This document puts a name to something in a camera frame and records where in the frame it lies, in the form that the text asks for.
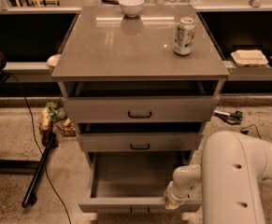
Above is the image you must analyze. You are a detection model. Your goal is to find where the grey drawer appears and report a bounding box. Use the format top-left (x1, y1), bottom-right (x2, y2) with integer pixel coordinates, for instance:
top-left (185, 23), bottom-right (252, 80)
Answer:
top-left (79, 151), bottom-right (190, 215)
top-left (63, 97), bottom-right (219, 123)
top-left (77, 133), bottom-right (202, 152)

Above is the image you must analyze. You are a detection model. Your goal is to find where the basket of snack items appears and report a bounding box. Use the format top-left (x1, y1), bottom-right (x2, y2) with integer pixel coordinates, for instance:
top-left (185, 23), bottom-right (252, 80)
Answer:
top-left (39, 102), bottom-right (76, 146)

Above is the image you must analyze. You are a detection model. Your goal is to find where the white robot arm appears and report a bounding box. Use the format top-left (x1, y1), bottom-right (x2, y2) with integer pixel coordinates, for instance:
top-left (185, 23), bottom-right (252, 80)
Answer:
top-left (165, 131), bottom-right (272, 224)

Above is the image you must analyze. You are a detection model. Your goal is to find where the black desk leg with caster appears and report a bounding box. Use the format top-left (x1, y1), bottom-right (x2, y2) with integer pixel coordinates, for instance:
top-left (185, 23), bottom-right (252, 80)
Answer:
top-left (21, 133), bottom-right (56, 208)

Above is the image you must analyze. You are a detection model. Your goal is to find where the soda can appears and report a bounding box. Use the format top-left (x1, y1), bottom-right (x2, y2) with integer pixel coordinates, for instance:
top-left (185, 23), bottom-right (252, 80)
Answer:
top-left (174, 17), bottom-right (195, 55)

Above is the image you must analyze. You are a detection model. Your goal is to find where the white plate on ledge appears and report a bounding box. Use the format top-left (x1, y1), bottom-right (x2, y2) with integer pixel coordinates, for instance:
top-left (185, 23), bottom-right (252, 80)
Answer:
top-left (47, 54), bottom-right (61, 67)

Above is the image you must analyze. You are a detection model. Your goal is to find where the grey drawer cabinet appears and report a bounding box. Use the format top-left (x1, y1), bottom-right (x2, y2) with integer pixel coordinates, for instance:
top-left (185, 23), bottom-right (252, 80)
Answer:
top-left (50, 5), bottom-right (230, 173)

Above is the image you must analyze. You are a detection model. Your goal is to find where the white bowl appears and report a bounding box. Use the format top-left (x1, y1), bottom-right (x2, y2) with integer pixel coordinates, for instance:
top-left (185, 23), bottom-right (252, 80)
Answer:
top-left (119, 0), bottom-right (144, 17)

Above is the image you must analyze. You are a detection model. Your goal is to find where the black floor cable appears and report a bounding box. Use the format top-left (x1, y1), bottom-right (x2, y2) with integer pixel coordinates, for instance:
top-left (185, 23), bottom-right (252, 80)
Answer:
top-left (4, 72), bottom-right (72, 224)

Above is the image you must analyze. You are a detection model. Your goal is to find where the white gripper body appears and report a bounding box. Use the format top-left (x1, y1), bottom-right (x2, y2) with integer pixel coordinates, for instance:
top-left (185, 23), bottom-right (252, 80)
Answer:
top-left (164, 181), bottom-right (191, 207)

